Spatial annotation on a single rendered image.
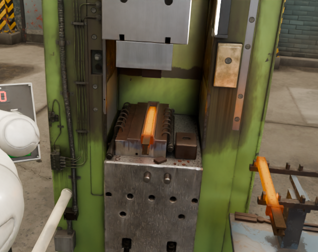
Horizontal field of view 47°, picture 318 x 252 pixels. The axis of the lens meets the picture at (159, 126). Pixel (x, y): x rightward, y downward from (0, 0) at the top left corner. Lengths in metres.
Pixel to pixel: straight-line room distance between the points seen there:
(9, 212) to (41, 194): 2.49
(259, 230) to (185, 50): 0.88
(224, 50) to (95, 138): 0.66
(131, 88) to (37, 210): 1.28
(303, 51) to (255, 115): 5.95
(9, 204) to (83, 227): 1.45
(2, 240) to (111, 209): 1.13
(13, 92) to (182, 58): 0.82
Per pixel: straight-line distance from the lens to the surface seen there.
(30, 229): 2.62
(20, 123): 0.93
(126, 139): 1.45
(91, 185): 1.74
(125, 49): 1.33
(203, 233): 1.85
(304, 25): 7.41
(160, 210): 1.52
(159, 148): 1.44
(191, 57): 1.81
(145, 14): 1.30
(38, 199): 2.88
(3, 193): 0.45
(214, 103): 1.52
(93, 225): 1.87
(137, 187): 1.47
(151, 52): 1.32
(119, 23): 1.31
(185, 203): 1.50
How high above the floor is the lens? 1.61
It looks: 23 degrees down
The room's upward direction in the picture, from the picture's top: 3 degrees clockwise
